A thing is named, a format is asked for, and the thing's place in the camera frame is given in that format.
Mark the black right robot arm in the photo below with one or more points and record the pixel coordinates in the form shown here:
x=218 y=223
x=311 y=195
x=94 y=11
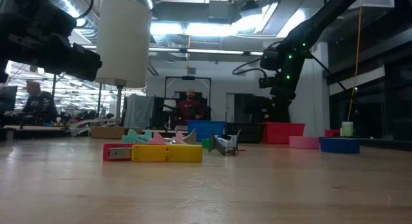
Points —
x=318 y=22

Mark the red plastic basket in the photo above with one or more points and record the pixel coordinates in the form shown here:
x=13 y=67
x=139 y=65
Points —
x=283 y=133

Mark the long ceiling light bar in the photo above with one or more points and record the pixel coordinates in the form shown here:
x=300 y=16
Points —
x=212 y=51

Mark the green cup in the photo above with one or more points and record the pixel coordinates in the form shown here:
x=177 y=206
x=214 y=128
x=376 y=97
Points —
x=347 y=129

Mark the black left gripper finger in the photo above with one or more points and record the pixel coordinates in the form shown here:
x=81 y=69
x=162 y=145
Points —
x=83 y=58
x=91 y=74

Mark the yellow stapler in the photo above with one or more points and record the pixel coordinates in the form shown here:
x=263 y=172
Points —
x=167 y=153

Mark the grey draped cloth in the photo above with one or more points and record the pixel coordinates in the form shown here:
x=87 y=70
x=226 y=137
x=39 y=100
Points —
x=139 y=111

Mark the blue plastic basket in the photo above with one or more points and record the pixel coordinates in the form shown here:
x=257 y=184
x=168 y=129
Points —
x=204 y=129

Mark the black staple remover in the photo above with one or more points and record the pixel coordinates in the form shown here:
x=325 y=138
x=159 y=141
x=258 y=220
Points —
x=222 y=143

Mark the red stapler with metal insert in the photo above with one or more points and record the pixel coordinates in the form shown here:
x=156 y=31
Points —
x=111 y=153

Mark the pink staple remover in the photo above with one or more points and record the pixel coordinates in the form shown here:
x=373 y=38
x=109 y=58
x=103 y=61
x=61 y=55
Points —
x=157 y=139

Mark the background workbench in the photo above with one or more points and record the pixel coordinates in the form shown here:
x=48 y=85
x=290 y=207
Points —
x=38 y=129

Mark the white lab equipment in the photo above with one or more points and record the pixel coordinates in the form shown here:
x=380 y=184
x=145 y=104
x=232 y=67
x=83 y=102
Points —
x=90 y=123

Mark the black plastic basket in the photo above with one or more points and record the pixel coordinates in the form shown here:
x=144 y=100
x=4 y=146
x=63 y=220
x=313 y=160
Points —
x=248 y=132

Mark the black background rig frame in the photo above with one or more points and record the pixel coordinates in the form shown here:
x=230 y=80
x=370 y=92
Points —
x=165 y=89

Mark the white cylindrical lamp shade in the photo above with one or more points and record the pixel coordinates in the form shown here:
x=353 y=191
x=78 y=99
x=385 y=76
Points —
x=124 y=40

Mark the person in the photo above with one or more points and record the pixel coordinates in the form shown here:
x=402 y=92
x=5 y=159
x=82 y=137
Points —
x=40 y=105
x=190 y=109

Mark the metal lamp pole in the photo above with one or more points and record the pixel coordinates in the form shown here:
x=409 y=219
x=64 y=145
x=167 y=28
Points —
x=119 y=105

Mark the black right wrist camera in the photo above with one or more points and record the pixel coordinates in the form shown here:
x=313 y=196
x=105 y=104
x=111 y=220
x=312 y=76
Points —
x=267 y=82

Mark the dark computer monitor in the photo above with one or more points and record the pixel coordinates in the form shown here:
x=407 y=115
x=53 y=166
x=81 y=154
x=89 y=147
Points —
x=8 y=98

